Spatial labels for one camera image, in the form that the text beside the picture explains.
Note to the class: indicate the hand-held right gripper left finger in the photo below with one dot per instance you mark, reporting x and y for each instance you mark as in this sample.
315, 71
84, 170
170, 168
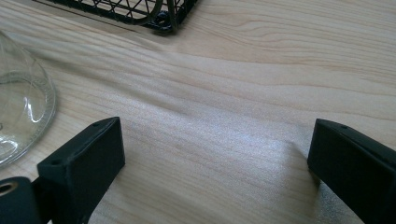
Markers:
84, 161

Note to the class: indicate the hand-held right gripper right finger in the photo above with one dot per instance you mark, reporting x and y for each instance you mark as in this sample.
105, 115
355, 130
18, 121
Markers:
351, 161

